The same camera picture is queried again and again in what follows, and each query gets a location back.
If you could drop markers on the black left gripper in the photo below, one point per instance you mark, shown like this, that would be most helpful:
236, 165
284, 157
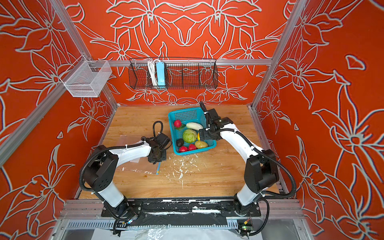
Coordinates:
164, 158

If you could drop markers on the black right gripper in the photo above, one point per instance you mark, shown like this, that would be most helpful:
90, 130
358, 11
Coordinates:
205, 135

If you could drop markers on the dark brown avocado toy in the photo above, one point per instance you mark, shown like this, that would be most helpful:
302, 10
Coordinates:
179, 143

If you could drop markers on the clear zip top bag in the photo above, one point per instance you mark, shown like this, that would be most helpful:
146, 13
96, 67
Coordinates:
135, 162

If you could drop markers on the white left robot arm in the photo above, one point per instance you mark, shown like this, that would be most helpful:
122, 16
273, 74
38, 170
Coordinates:
98, 172

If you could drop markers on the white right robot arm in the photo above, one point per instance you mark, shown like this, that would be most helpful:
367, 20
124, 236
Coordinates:
261, 166

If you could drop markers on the yellow green potato toy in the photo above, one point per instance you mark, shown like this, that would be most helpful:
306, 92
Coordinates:
201, 144

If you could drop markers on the white daikon toy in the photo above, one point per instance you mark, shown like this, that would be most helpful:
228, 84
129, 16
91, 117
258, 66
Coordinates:
194, 126

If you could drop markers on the teal plastic perforated basket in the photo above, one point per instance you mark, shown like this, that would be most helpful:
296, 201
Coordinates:
190, 115

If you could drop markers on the green cabbage toy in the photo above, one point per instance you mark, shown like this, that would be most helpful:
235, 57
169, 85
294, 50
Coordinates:
190, 136

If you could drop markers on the red strawberry toy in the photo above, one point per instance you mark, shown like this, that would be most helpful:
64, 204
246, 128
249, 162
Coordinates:
183, 149

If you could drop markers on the red round fruit toy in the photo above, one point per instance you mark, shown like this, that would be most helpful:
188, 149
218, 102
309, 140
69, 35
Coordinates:
192, 147

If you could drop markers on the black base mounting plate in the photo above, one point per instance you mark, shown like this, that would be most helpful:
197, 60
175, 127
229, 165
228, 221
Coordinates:
165, 206

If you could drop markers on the light blue flat box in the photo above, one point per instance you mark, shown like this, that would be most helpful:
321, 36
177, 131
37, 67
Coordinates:
160, 66

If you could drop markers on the black wire wall basket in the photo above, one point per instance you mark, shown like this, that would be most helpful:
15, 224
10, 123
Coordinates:
178, 76

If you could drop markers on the clear plastic wall bin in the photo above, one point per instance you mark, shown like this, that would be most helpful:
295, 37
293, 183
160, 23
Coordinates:
87, 78

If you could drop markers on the aluminium frame rail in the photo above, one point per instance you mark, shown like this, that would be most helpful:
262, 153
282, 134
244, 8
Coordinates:
219, 62

